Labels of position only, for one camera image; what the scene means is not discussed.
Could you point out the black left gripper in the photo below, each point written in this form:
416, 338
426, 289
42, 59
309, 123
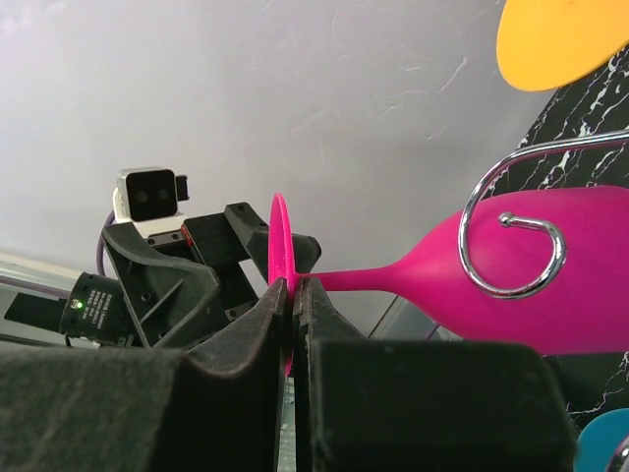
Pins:
178, 288

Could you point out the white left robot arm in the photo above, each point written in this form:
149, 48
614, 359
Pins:
35, 297

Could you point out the orange wine glass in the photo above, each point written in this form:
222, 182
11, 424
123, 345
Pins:
543, 45

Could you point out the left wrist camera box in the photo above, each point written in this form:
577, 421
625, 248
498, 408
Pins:
149, 198

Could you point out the pink wine glass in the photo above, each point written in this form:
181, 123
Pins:
583, 310

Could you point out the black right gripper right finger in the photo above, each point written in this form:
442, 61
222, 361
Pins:
397, 405

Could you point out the chrome wire wine glass rack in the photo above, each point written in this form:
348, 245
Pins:
545, 272

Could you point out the blue wine glass right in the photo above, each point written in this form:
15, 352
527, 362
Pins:
603, 444

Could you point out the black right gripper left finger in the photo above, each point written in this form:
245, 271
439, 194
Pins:
214, 408

